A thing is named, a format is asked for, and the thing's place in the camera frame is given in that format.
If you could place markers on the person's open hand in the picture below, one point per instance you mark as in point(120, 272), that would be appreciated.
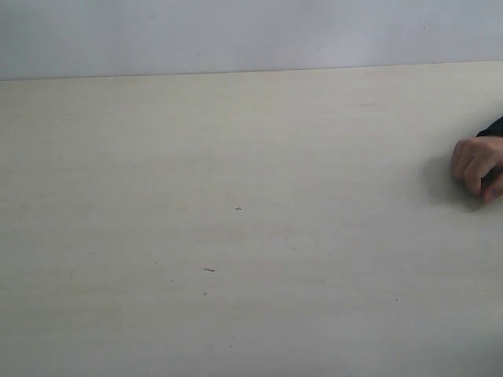
point(477, 164)

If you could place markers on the black sleeved forearm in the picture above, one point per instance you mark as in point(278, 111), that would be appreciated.
point(494, 130)

